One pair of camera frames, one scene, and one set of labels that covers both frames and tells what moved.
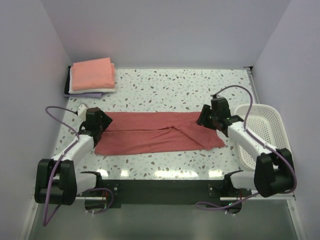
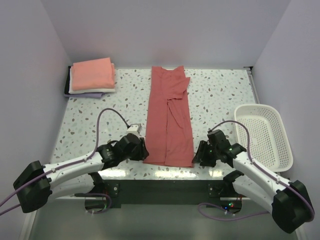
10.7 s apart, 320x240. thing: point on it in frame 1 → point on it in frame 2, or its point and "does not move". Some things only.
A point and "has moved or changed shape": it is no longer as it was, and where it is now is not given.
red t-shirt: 129,132 has moved or changed shape
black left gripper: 106,121 → 142,152
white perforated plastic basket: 265,123 does not move
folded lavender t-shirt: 97,95 does not move
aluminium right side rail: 252,84 does not move
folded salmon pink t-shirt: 93,74 does not move
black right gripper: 202,119 → 200,155
